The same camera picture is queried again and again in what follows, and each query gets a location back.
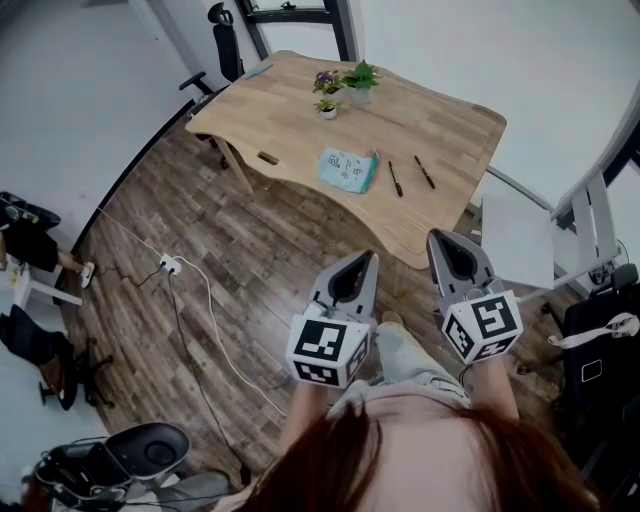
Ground white cable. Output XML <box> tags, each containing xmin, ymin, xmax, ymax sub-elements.
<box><xmin>173</xmin><ymin>256</ymin><xmax>290</xmax><ymax>418</ymax></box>

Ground white side table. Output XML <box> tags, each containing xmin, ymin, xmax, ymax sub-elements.
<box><xmin>478</xmin><ymin>193</ymin><xmax>557</xmax><ymax>292</ymax></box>

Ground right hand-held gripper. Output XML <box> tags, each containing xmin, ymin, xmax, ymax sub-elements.
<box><xmin>425</xmin><ymin>229</ymin><xmax>525</xmax><ymax>366</ymax></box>

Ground light blue pencil pouch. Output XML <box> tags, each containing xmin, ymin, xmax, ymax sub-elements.
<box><xmin>316</xmin><ymin>145</ymin><xmax>380</xmax><ymax>196</ymax></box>

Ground black cable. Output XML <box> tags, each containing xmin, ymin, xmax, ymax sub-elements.
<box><xmin>92</xmin><ymin>262</ymin><xmax>252</xmax><ymax>484</ymax></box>

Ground black swivel chair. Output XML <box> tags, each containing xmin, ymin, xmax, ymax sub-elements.
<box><xmin>0</xmin><ymin>303</ymin><xmax>115</xmax><ymax>413</ymax></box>

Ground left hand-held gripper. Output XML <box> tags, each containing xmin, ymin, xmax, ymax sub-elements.
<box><xmin>285</xmin><ymin>249</ymin><xmax>380</xmax><ymax>390</ymax></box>

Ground person's grey trousers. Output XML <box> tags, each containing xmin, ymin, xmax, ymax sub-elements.
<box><xmin>327</xmin><ymin>319</ymin><xmax>474</xmax><ymax>420</ymax></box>

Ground purple flower potted plant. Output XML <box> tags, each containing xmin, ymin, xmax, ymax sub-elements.
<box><xmin>312</xmin><ymin>69</ymin><xmax>347</xmax><ymax>102</ymax></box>

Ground small plant round white pot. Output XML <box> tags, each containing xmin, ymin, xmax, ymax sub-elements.
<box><xmin>313</xmin><ymin>97</ymin><xmax>344</xmax><ymax>121</ymax></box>

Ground white stool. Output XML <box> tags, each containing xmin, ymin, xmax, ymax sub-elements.
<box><xmin>10</xmin><ymin>263</ymin><xmax>84</xmax><ymax>310</ymax></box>

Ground black office chair with armrests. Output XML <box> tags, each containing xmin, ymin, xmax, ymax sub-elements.
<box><xmin>178</xmin><ymin>1</ymin><xmax>247</xmax><ymax>102</ymax></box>

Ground black pen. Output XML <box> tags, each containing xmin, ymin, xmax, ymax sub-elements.
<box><xmin>387</xmin><ymin>159</ymin><xmax>405</xmax><ymax>199</ymax></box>
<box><xmin>412</xmin><ymin>154</ymin><xmax>437</xmax><ymax>191</ymax></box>

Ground white desk frame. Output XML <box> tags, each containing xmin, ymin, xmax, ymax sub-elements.
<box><xmin>514</xmin><ymin>168</ymin><xmax>624</xmax><ymax>304</ymax></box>

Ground person's right forearm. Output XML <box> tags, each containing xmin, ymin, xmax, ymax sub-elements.
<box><xmin>467</xmin><ymin>348</ymin><xmax>521</xmax><ymax>422</ymax></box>

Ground black window frame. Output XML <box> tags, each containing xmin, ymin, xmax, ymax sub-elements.
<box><xmin>234</xmin><ymin>0</ymin><xmax>357</xmax><ymax>63</ymax></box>

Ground green leafy plant white pot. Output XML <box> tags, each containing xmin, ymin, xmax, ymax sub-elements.
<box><xmin>340</xmin><ymin>59</ymin><xmax>384</xmax><ymax>107</ymax></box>

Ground black chair with white strap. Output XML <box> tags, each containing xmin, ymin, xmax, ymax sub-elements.
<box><xmin>542</xmin><ymin>263</ymin><xmax>640</xmax><ymax>481</ymax></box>

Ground grey and black machine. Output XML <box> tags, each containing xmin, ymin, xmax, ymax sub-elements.
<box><xmin>22</xmin><ymin>421</ymin><xmax>192</xmax><ymax>512</ymax></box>

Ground person's left forearm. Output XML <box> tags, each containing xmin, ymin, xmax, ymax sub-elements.
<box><xmin>278</xmin><ymin>380</ymin><xmax>347</xmax><ymax>454</ymax></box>

